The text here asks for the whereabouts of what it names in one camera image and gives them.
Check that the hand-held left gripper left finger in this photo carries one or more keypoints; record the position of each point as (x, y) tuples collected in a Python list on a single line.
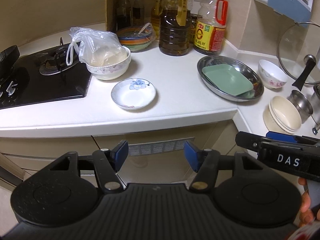
[(121, 153)]

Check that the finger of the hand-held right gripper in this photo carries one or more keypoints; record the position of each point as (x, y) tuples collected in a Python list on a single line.
[(247, 141), (281, 136)]

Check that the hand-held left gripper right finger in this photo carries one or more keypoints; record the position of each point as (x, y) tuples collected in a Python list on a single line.
[(191, 156)]

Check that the cream bowl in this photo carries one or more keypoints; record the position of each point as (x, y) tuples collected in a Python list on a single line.
[(285, 112), (268, 120)]

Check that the large steel bowl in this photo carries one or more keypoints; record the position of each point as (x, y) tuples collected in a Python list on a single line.
[(301, 105)]

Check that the small floral saucer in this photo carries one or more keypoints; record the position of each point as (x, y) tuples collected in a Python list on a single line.
[(132, 97)]

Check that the small floral bowl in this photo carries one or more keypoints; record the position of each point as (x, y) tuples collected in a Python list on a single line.
[(271, 80)]

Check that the green square plate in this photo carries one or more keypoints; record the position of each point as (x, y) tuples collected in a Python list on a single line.
[(225, 80)]

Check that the oval steel tray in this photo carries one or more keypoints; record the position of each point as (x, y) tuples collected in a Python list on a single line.
[(225, 61)]

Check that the person's right hand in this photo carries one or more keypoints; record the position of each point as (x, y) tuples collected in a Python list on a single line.
[(305, 205)]

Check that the cabinet vent grille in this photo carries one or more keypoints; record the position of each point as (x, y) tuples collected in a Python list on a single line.
[(155, 147)]

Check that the white cooker inner pot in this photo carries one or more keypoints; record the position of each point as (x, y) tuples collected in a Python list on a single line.
[(317, 100)]

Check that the large floral bowl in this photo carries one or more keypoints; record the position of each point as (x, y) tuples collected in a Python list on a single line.
[(110, 72)]

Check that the clear plastic bag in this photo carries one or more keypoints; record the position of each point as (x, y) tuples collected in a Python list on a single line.
[(100, 45)]

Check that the colourful striped bowl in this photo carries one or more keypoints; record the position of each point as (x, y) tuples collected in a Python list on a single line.
[(135, 42)]

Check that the black gas stove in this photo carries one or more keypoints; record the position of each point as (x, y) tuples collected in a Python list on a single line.
[(25, 87)]

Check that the small brown jar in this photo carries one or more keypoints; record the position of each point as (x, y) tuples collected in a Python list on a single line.
[(193, 30)]

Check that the large cooking oil bottle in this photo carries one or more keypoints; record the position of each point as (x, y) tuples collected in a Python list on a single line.
[(173, 30)]

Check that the dark bottle with yellow cap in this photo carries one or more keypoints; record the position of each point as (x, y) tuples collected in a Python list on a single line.
[(123, 12)]

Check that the dark bottle with black cap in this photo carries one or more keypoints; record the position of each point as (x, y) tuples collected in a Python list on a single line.
[(138, 12)]

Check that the yellow oil bottle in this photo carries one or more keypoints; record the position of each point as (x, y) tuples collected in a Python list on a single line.
[(155, 15)]

